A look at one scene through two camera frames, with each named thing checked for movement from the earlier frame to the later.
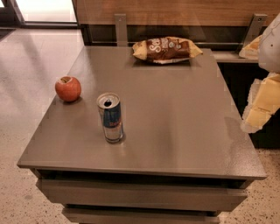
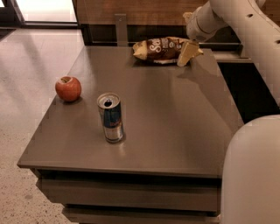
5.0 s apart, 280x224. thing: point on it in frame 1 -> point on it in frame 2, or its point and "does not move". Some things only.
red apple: x=68 y=88 does not move
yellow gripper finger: x=251 y=51 -> x=187 y=17
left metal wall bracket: x=121 y=29 does not move
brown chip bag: x=165 y=50 does not move
